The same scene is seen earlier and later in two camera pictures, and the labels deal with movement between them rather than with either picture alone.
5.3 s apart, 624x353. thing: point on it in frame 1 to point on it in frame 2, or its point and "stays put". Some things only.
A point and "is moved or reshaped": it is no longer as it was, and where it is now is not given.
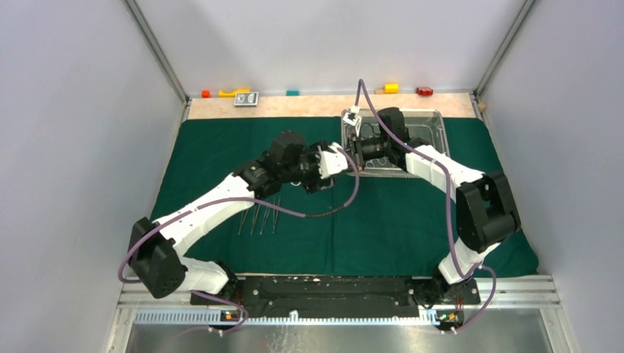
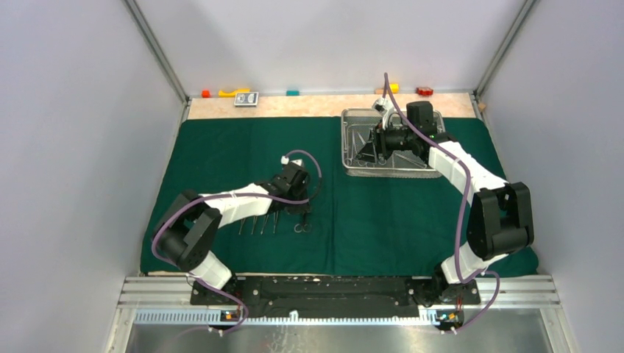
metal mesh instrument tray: x=423 y=127 stays put
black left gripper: x=316 y=183 to x=302 y=207
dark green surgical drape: x=392 y=226 is moved or reshaped
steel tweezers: x=274 y=214 stays put
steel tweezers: x=254 y=218 stays put
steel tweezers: x=265 y=219 stays put
